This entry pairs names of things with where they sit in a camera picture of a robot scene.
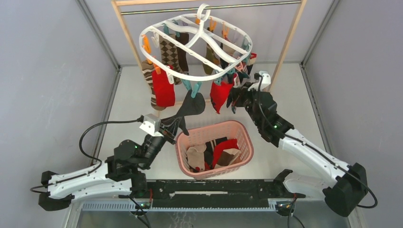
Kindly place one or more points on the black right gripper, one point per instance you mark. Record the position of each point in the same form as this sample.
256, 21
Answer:
239, 93

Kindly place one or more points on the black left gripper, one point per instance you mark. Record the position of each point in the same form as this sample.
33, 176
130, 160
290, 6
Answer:
169, 128

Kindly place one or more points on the cream white sock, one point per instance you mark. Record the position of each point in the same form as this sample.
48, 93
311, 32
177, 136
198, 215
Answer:
195, 157

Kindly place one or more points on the pink plastic laundry basket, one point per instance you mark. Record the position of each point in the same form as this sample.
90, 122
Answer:
198, 136

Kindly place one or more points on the black sock with beige stripes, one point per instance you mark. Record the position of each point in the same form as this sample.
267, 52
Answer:
210, 146

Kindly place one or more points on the brown and tan sock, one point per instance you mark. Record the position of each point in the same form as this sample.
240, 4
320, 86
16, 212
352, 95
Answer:
228, 157

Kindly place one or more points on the wooden clothes rack frame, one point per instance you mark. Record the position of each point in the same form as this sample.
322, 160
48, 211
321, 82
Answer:
195, 68

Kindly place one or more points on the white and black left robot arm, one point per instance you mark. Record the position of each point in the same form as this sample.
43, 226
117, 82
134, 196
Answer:
119, 175

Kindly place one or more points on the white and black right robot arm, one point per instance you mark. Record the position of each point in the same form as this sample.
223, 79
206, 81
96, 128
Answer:
341, 185

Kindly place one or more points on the white round clip hanger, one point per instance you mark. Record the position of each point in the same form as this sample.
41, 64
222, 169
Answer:
231, 45

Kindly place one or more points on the red sock with dark toe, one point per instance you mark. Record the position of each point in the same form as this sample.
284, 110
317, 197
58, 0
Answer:
163, 90

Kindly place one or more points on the long thin red sock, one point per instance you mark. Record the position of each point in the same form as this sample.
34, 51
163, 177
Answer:
219, 94

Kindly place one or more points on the olive green and orange sock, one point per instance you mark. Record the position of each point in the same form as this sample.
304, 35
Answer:
210, 56

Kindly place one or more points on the beige argyle pattern sock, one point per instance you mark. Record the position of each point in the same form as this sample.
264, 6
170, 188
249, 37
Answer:
169, 54

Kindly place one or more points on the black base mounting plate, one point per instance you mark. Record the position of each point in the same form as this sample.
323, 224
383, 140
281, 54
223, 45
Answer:
214, 194

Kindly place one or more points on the brown sock with striped toe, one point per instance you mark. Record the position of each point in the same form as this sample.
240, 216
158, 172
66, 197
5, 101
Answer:
183, 39

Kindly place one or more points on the metal hanging rod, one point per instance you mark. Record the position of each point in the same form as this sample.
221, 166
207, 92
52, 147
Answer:
151, 11

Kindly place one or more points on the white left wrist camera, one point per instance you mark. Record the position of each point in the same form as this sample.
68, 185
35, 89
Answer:
151, 125

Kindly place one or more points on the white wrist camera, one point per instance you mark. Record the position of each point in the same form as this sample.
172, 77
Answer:
263, 80
151, 125

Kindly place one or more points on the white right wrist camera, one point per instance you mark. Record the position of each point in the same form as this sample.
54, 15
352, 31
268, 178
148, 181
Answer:
263, 80

